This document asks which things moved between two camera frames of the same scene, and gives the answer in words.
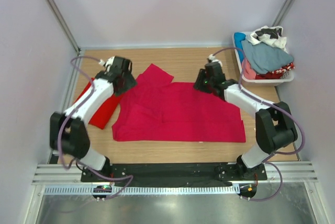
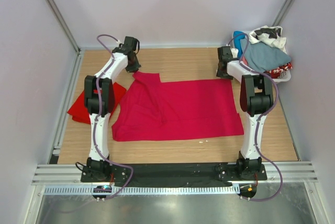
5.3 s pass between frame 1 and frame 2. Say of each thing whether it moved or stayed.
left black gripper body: moved
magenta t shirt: moved
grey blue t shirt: stayed
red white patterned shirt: stayed
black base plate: stayed
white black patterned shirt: stayed
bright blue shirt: stayed
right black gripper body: moved
